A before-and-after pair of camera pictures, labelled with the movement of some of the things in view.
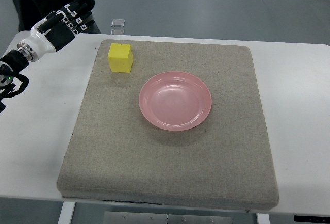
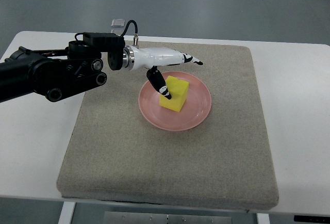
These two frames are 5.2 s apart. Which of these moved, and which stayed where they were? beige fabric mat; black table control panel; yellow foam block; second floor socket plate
Moved: yellow foam block
Stayed: beige fabric mat; second floor socket plate; black table control panel
